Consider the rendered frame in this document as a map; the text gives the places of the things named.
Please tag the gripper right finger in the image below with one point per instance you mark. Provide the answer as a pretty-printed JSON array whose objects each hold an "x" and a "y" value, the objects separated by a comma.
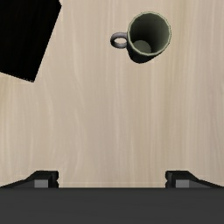
[{"x": 180, "y": 178}]

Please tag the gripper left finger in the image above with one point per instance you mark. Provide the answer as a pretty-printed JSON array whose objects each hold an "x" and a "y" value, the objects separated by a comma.
[{"x": 43, "y": 178}]

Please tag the green mug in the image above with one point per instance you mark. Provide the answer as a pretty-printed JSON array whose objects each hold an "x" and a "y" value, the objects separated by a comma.
[{"x": 147, "y": 38}]

